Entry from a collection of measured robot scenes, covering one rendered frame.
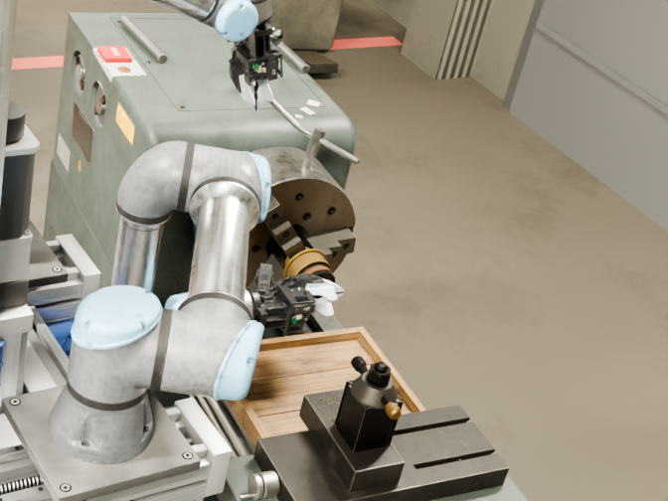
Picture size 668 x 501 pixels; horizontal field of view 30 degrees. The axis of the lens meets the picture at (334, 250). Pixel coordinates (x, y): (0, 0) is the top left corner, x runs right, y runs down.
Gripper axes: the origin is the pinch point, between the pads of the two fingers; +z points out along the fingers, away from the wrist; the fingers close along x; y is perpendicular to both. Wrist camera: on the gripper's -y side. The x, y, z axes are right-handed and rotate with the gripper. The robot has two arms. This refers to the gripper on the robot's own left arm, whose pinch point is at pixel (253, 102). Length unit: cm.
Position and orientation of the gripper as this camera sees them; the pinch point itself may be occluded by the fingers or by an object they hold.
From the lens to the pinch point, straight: 248.1
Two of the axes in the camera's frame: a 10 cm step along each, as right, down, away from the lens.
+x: 9.0, -2.8, 3.3
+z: 0.1, 7.8, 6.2
